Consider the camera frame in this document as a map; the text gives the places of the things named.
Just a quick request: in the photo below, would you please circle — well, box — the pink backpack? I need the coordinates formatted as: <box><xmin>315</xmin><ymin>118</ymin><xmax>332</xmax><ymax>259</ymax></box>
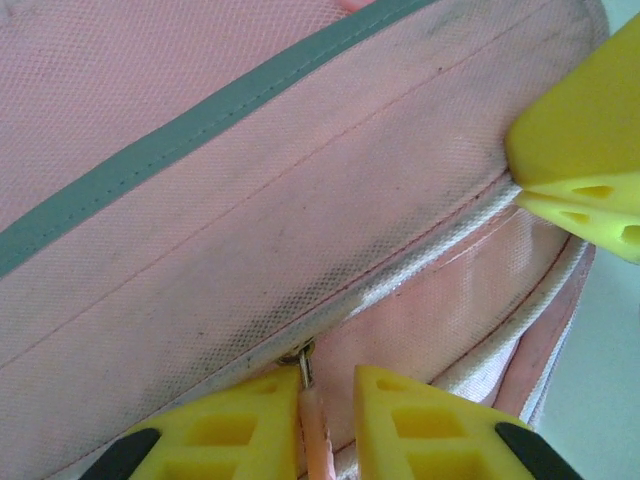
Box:
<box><xmin>0</xmin><ymin>0</ymin><xmax>614</xmax><ymax>480</ymax></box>

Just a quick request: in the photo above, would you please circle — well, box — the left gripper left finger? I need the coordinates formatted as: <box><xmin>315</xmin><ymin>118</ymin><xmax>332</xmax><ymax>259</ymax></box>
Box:
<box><xmin>82</xmin><ymin>368</ymin><xmax>306</xmax><ymax>480</ymax></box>

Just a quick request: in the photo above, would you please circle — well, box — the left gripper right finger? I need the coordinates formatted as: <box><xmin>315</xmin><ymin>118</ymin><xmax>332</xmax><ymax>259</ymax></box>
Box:
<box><xmin>352</xmin><ymin>364</ymin><xmax>586</xmax><ymax>480</ymax></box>

